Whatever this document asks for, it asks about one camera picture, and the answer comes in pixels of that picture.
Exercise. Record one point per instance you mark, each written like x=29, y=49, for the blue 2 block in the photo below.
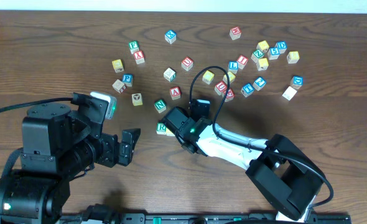
x=259, y=83

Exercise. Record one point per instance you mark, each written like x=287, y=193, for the yellow block O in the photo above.
x=169, y=132

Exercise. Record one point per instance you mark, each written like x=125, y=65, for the red U block upper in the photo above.
x=187, y=63

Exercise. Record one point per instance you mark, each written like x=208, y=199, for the blue T block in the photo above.
x=247, y=90

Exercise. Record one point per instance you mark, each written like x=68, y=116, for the blue X block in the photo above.
x=170, y=36

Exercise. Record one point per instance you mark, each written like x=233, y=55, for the yellow block upper right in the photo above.
x=263, y=46

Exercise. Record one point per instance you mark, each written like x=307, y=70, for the yellow block centre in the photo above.
x=208, y=77

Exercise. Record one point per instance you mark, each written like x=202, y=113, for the yellow block far left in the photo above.
x=118, y=65

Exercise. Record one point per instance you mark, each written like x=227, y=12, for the green N block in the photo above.
x=160, y=106

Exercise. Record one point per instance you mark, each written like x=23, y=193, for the yellow picture block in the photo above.
x=137, y=99

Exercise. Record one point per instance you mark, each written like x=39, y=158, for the yellow block by L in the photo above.
x=229, y=78

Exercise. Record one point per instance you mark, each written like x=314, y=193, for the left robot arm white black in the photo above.
x=59, y=145

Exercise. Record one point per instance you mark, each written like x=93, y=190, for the blue D block right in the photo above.
x=296, y=82

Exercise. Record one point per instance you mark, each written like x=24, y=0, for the white blank block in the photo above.
x=289, y=93

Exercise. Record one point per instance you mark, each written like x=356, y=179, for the red U block lower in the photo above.
x=220, y=87

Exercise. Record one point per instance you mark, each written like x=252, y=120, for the red A block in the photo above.
x=175, y=93

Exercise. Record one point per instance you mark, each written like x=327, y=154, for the blue 5 block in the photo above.
x=273, y=53

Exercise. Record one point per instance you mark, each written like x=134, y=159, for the green F block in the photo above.
x=133, y=46

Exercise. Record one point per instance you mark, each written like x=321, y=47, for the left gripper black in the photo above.
x=109, y=149

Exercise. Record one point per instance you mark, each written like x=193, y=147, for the red I block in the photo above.
x=242, y=61

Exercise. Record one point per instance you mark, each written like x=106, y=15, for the blue D block upper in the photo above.
x=281, y=46

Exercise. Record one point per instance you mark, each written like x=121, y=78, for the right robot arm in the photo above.
x=280, y=171

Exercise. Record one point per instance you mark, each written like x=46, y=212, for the yellow block by Z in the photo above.
x=262, y=64

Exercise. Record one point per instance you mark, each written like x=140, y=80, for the yellow 8 block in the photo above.
x=293, y=57

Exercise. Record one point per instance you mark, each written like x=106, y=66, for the blue L block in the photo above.
x=233, y=67

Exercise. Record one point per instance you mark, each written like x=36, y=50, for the blue d block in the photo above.
x=281, y=46
x=296, y=82

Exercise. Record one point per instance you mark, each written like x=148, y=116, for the blue P block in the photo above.
x=127, y=79

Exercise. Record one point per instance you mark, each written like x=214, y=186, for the white grey picture block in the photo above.
x=170, y=74

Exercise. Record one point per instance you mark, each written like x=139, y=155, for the green R block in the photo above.
x=161, y=129

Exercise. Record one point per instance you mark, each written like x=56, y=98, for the beige red block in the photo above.
x=119, y=86

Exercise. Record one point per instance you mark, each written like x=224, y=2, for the red block top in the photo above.
x=235, y=33

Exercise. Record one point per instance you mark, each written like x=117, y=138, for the red u block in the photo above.
x=220, y=87
x=187, y=63

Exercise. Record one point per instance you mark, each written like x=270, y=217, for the green Z block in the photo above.
x=256, y=55

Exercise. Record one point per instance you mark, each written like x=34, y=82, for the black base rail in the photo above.
x=140, y=218

